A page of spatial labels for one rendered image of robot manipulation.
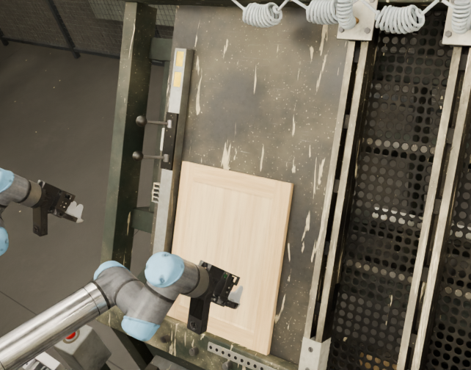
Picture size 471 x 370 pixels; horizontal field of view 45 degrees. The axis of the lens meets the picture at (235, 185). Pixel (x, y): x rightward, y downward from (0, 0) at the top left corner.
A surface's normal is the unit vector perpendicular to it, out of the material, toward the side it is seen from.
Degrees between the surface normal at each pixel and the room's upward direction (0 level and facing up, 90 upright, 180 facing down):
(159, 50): 50
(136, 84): 90
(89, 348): 90
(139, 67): 90
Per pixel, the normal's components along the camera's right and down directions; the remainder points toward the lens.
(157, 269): -0.48, -0.34
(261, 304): -0.55, 0.05
